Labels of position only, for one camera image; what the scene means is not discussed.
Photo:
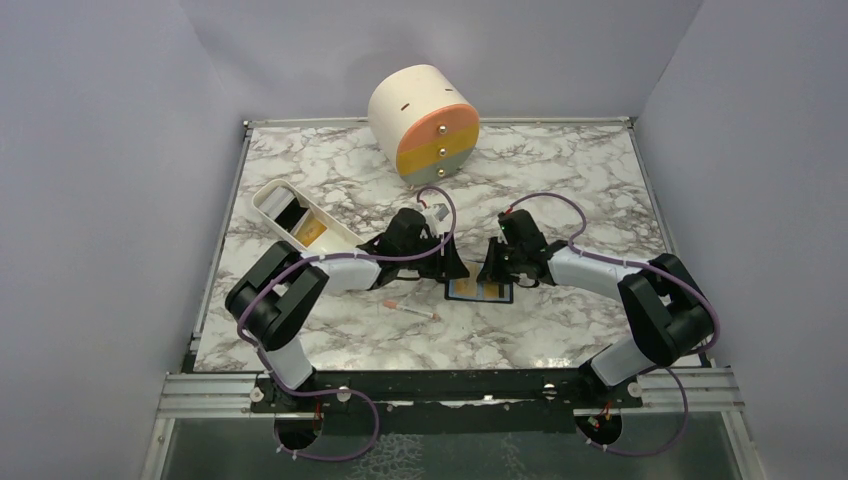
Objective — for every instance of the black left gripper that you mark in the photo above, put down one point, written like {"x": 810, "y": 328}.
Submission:
{"x": 452, "y": 265}

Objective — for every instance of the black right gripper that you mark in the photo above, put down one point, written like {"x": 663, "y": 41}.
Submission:
{"x": 490, "y": 271}

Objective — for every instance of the black card holder wallet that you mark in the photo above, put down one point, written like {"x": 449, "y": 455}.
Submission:
{"x": 480, "y": 300}

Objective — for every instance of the gold VIP credit card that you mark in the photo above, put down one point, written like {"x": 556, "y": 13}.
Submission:
{"x": 468, "y": 288}

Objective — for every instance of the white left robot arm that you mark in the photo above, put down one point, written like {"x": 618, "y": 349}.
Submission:
{"x": 273, "y": 300}

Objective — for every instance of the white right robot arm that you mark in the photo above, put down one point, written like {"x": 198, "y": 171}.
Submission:
{"x": 667, "y": 314}

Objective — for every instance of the stack of cards in tray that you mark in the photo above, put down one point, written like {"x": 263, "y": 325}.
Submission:
{"x": 292, "y": 215}

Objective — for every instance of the orange capped syringe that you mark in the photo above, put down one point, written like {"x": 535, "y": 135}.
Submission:
{"x": 393, "y": 305}

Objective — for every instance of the white oblong tray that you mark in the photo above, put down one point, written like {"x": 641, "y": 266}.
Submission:
{"x": 337, "y": 238}

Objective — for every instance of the cream round drawer cabinet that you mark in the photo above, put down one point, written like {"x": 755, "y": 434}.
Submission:
{"x": 425, "y": 127}

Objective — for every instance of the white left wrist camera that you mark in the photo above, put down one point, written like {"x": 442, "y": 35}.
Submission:
{"x": 435, "y": 214}

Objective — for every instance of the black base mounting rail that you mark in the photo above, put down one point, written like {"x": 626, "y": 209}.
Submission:
{"x": 348, "y": 402}

